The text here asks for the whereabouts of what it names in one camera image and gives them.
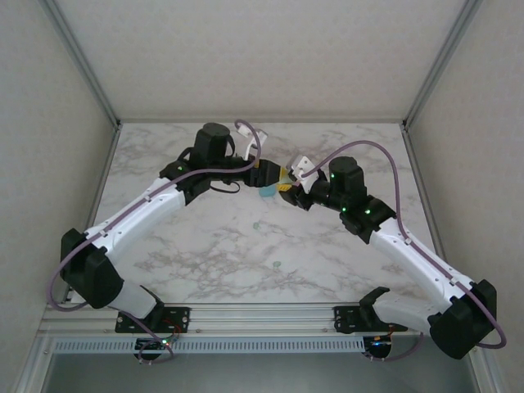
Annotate blue earbud charging case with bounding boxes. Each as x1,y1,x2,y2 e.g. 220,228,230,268
256,183,280,201

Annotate black controller board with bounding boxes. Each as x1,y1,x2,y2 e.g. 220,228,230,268
136,336,178,366
363,334,395,364

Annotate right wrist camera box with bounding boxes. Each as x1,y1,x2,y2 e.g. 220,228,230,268
289,154,325,186

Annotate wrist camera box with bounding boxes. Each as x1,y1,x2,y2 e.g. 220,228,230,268
289,154,325,186
234,119,270,161

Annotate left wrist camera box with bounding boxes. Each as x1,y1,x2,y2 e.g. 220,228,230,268
234,119,270,161

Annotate thin black left gripper cable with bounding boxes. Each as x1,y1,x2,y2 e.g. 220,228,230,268
207,180,242,196

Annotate aluminium table back rail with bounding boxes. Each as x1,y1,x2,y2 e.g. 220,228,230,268
117,117,407,124

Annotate aluminium table side rail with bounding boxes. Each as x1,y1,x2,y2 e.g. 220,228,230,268
402,124,449,257
65,122,123,306

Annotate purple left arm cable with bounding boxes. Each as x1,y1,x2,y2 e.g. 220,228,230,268
45,118,263,366

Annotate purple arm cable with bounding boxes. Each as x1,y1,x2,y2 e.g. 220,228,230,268
296,139,508,364
45,118,263,366

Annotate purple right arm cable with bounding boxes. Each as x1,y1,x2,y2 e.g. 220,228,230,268
296,139,508,364

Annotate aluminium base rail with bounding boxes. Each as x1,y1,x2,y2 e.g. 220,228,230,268
38,300,486,341

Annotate white slotted cable duct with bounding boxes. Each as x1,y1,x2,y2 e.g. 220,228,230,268
52,336,366,354

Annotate aluminium frame post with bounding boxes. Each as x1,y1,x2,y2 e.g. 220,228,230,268
400,0,486,129
43,0,123,129

